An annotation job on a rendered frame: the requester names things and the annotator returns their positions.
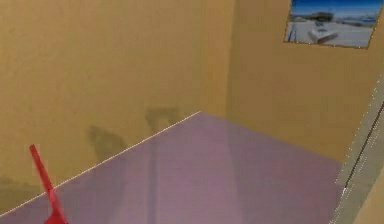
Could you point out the framed blue landscape picture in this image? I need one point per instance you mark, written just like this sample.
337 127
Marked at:
330 25

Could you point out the red pointed stick object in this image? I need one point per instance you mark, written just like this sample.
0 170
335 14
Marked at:
48 190

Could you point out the grey room door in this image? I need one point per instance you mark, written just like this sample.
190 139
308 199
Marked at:
361 160

